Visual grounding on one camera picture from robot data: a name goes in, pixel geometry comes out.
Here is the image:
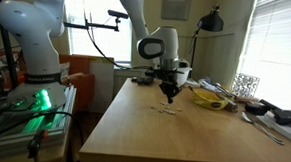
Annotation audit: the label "white cloth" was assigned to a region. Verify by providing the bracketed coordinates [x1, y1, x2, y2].
[197, 77, 222, 94]

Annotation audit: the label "metal spoon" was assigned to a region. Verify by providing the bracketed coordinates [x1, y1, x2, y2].
[238, 111, 288, 146]

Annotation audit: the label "black external camera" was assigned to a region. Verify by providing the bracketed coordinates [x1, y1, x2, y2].
[107, 9, 130, 20]

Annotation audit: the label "white flat tray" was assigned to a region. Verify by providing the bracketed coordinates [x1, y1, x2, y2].
[254, 111, 291, 147]

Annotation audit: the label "black power cable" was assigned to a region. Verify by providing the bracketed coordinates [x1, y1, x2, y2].
[0, 106, 87, 156]

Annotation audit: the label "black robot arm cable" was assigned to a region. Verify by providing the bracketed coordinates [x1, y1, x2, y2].
[75, 0, 158, 72]

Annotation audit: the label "grey wall panel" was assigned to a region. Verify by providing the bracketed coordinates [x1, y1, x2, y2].
[161, 0, 193, 21]

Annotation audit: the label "black handled tool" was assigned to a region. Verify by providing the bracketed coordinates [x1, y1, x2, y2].
[211, 81, 236, 99]

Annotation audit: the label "white lattice cube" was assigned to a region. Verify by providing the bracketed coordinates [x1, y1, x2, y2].
[231, 72, 261, 100]

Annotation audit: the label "black stand pole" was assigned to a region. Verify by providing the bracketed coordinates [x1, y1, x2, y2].
[0, 0, 24, 90]

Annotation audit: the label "black desk lamp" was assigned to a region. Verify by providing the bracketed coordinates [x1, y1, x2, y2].
[186, 1, 226, 82]

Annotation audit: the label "black round case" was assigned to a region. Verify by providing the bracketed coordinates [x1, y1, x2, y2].
[244, 101, 270, 117]

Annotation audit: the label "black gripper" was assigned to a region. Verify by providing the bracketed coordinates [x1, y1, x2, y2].
[152, 68, 184, 105]

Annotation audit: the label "white window blinds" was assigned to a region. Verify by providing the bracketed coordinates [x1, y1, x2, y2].
[234, 0, 291, 115]

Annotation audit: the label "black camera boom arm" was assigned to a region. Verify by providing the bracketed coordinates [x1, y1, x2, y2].
[62, 16, 122, 33]

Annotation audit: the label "large black remote control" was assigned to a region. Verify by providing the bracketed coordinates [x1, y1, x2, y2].
[136, 76, 156, 86]

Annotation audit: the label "black orange cable clamp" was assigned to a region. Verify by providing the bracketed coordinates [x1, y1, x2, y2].
[25, 128, 51, 161]

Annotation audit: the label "white foam board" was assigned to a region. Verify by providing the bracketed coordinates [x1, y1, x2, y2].
[86, 56, 117, 115]

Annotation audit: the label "orange box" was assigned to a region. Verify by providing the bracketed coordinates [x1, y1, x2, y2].
[56, 53, 98, 115]

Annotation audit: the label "printed magazine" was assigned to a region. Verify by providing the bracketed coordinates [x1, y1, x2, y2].
[0, 51, 23, 82]

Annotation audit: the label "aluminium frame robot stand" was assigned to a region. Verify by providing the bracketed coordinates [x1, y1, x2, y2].
[0, 81, 78, 162]

